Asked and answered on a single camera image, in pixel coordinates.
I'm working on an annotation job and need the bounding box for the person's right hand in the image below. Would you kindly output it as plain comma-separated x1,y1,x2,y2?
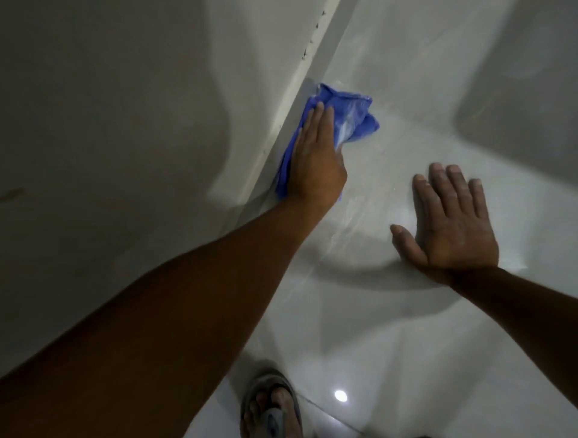
390,163,500,286

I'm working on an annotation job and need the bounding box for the person's left hand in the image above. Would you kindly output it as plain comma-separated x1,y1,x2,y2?
286,101,348,205

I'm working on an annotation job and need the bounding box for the blue cleaning cloth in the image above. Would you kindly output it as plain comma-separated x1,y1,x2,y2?
275,82,381,202

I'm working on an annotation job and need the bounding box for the person's right forearm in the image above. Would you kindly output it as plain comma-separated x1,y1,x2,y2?
445,266,578,400

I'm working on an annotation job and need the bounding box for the person's left forearm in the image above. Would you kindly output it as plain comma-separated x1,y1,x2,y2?
0,194,340,438

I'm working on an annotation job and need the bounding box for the white skirting board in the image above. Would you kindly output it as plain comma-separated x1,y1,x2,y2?
235,0,350,208

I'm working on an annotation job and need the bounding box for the grey sandal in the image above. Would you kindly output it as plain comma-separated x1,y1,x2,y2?
240,370,303,438

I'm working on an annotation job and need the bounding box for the person's foot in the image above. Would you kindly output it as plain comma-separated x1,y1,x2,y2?
241,389,295,438

